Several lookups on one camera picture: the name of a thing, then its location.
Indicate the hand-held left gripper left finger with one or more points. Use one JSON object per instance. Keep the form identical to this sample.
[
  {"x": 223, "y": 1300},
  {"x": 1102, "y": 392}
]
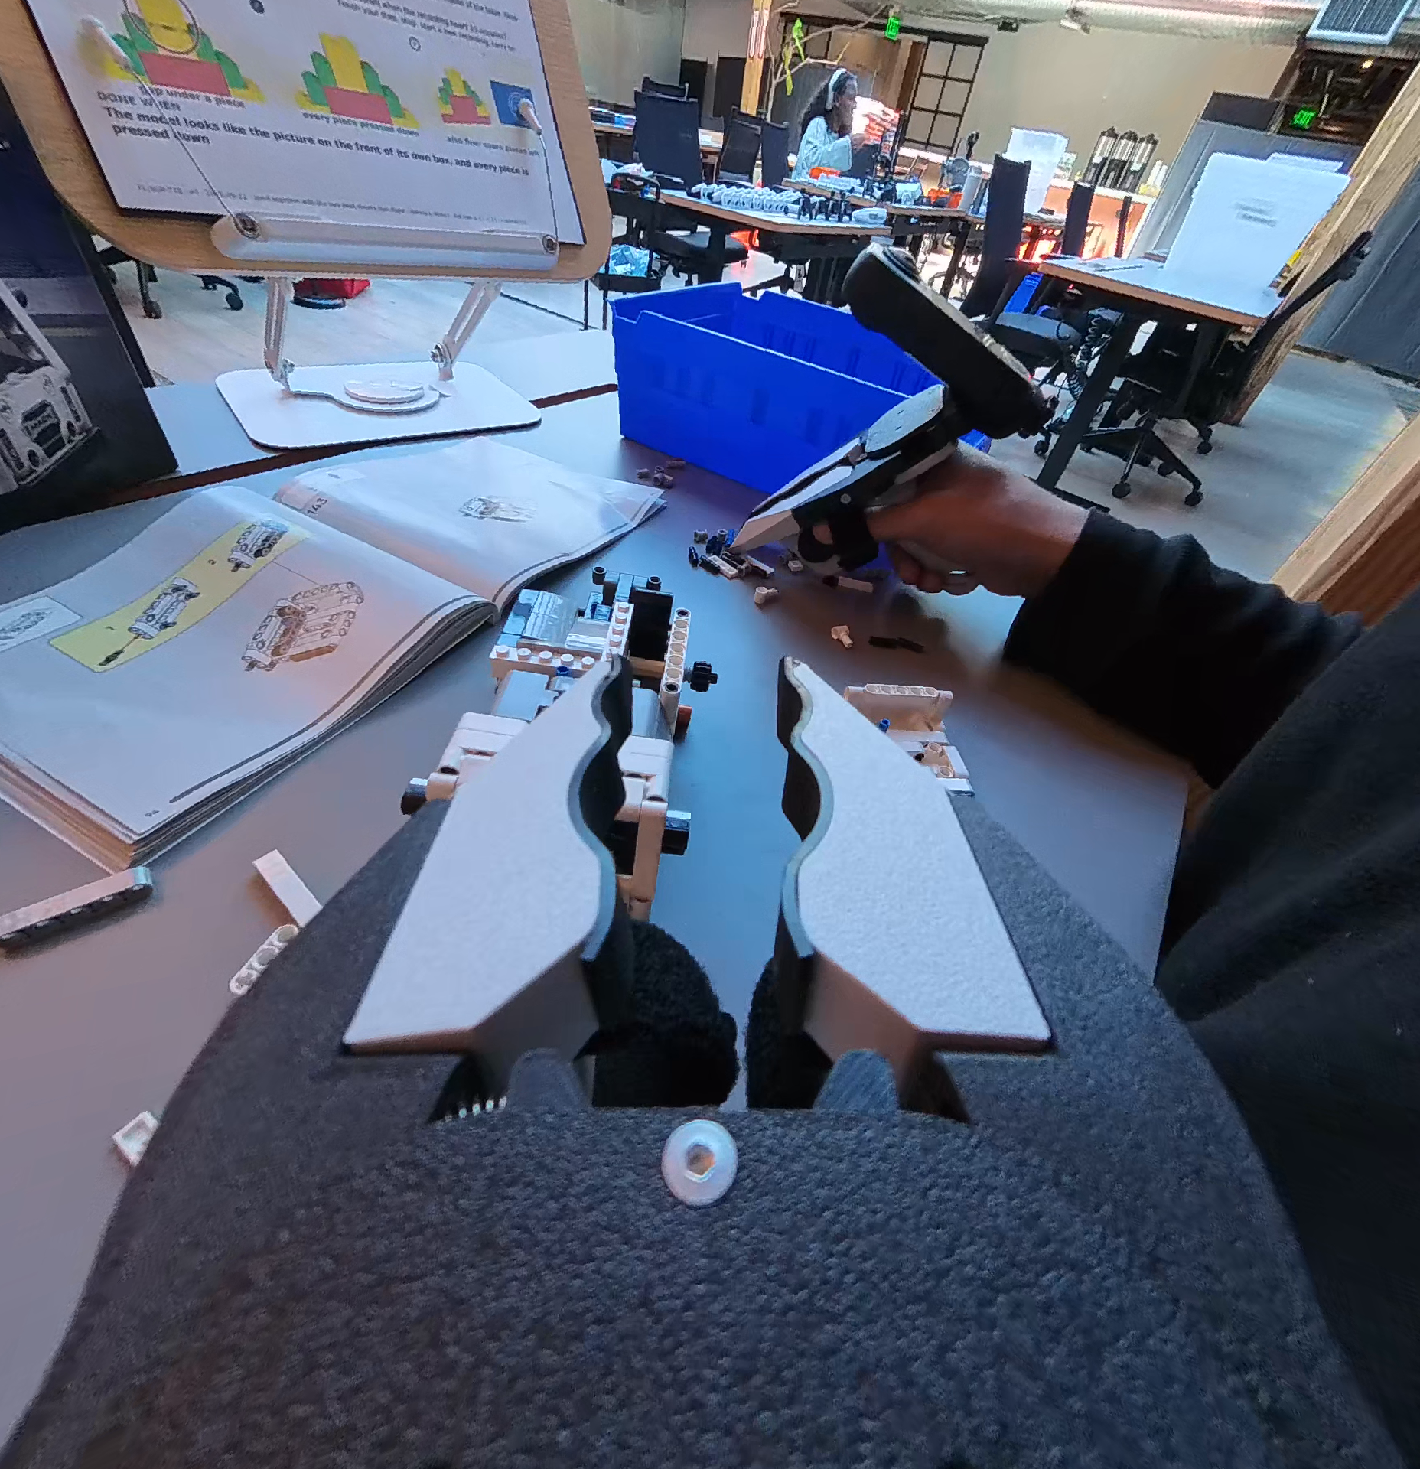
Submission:
[{"x": 492, "y": 906}]

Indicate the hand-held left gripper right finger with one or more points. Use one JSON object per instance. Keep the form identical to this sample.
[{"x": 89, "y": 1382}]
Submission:
[{"x": 905, "y": 918}]

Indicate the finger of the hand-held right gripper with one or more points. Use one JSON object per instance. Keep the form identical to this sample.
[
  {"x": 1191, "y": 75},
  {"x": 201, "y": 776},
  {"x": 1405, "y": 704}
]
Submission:
[
  {"x": 780, "y": 534},
  {"x": 808, "y": 487}
]

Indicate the small lego pieces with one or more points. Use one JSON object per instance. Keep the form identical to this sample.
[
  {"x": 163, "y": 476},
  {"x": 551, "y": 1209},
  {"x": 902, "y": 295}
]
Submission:
[{"x": 722, "y": 565}]

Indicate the white bent lego liftarm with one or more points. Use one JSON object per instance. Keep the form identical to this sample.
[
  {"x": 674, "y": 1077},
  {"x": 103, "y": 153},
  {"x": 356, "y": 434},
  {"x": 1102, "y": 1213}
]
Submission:
[{"x": 264, "y": 961}]

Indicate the lego truck model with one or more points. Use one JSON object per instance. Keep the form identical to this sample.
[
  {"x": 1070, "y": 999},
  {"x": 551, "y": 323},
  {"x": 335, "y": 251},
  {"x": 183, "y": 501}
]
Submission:
[{"x": 551, "y": 659}]

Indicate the lego instruction booklet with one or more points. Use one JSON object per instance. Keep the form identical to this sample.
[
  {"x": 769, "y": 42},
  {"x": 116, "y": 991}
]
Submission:
[{"x": 206, "y": 688}]

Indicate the person's right forearm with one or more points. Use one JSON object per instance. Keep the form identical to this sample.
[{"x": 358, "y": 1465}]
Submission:
[{"x": 1170, "y": 642}]

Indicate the beige lego sub-assembly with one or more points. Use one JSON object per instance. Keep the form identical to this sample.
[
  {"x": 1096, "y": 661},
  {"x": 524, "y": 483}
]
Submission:
[{"x": 894, "y": 699}]

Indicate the long white lego tile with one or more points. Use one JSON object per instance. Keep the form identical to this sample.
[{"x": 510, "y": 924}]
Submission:
[{"x": 289, "y": 887}]

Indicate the grey lego beam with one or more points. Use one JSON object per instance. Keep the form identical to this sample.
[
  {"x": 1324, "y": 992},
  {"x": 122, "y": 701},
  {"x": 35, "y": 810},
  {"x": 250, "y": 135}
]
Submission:
[{"x": 74, "y": 906}]

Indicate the small white lego plate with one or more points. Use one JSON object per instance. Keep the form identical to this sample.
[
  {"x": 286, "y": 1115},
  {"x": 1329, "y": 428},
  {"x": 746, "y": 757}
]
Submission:
[{"x": 137, "y": 1136}]

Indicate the black lego set box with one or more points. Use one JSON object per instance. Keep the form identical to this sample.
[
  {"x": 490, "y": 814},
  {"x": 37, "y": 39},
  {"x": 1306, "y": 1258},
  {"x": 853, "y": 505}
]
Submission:
[{"x": 55, "y": 345}]

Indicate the person's right hand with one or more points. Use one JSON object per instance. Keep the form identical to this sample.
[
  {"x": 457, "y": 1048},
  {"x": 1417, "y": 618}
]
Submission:
[{"x": 986, "y": 528}]

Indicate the blue plastic bin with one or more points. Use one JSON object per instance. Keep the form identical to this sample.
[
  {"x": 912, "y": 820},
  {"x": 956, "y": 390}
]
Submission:
[{"x": 722, "y": 390}]

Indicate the black office chair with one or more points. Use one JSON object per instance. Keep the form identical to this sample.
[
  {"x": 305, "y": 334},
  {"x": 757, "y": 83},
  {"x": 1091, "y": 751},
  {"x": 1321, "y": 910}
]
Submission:
[
  {"x": 665, "y": 132},
  {"x": 740, "y": 144},
  {"x": 1135, "y": 401},
  {"x": 1080, "y": 218},
  {"x": 1003, "y": 207}
]

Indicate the wooden-top desk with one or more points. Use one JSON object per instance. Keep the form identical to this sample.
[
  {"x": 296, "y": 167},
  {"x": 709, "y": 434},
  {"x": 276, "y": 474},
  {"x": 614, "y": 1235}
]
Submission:
[
  {"x": 757, "y": 216},
  {"x": 1147, "y": 285}
]

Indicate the white translucent container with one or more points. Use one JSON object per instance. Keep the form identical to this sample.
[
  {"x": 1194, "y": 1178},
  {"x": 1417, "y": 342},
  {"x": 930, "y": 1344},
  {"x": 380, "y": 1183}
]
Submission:
[{"x": 1037, "y": 156}]

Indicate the row of small white models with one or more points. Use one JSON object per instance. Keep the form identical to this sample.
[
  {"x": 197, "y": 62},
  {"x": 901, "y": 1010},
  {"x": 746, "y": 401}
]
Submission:
[{"x": 757, "y": 198}]

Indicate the wooden document stand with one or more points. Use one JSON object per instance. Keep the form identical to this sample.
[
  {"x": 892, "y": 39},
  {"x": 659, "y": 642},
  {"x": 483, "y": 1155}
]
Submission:
[{"x": 492, "y": 408}]

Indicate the white folded paper sign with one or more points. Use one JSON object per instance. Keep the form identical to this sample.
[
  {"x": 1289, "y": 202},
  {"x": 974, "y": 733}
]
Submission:
[{"x": 1249, "y": 229}]

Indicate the person's black sweater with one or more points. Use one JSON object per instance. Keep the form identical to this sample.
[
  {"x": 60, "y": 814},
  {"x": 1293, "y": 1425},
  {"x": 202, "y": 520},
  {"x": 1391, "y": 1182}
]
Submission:
[{"x": 1330, "y": 976}]

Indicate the red bag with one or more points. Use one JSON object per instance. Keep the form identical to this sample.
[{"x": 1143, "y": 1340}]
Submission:
[{"x": 332, "y": 295}]

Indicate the printed instruction sheet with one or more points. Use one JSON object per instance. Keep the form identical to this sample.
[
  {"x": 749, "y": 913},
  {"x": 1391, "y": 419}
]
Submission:
[{"x": 320, "y": 173}]

